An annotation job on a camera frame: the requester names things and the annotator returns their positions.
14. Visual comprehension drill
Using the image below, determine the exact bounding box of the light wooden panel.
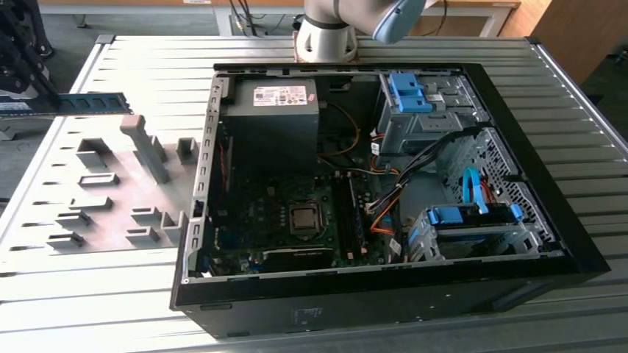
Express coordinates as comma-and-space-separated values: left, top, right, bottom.
499, 0, 555, 38

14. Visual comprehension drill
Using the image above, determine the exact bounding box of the CPU socket with metal frame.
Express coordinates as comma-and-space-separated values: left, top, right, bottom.
285, 199, 325, 240

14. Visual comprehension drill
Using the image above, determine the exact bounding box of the orange flat cable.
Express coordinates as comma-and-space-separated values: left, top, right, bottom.
369, 205, 395, 235

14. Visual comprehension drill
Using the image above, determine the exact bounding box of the thin yellow wire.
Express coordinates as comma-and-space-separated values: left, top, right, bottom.
317, 101, 363, 160

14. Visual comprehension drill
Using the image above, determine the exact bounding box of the blue flat data cable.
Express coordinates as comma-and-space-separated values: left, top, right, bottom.
463, 167, 489, 215

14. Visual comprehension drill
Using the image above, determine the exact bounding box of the red flat cable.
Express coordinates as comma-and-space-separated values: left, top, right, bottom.
480, 179, 497, 205

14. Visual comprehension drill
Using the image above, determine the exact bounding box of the grey metal disk bay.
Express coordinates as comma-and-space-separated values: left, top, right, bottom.
407, 204, 545, 262

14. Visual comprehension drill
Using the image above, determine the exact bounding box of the thin red wire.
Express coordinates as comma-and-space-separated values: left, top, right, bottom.
219, 136, 232, 193

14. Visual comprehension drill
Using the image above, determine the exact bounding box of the brown wooden cabinet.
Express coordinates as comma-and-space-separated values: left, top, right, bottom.
531, 0, 628, 86

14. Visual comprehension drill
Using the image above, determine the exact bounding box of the black disk in blue carrier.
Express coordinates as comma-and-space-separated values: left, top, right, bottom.
425, 204, 523, 227

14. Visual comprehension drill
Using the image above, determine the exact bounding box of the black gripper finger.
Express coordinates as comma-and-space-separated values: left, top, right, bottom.
0, 0, 61, 111
0, 32, 32, 99

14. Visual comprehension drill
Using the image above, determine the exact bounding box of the black RAM slot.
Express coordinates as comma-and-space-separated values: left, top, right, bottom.
331, 169, 355, 259

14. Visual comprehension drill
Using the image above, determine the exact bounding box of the black open PC case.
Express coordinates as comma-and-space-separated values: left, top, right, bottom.
169, 62, 612, 339

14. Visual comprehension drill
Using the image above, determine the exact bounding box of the grey plastic parts rack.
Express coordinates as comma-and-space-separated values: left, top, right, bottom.
43, 114, 203, 257

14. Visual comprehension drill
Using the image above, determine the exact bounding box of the green motherboard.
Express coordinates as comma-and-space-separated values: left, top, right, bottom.
208, 168, 393, 275

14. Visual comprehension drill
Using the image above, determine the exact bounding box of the white desk with wooden top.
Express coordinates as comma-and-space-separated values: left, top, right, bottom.
213, 0, 523, 38

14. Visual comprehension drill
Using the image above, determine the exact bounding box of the silver CPU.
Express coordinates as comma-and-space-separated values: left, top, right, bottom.
292, 207, 317, 230

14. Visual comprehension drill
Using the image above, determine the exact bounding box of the grey power supply unit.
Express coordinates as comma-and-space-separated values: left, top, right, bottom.
219, 77, 323, 177

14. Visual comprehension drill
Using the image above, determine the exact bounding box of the black graphics card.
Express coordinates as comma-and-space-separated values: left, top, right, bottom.
261, 246, 335, 273

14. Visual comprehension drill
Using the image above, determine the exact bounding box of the RAM memory stick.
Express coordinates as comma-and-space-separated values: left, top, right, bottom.
0, 91, 135, 118

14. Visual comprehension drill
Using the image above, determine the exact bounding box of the black wire bundle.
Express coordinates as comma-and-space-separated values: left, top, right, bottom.
365, 126, 485, 214

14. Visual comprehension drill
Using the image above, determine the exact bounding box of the grey desk with wooden top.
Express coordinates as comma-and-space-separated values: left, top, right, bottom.
36, 0, 220, 29

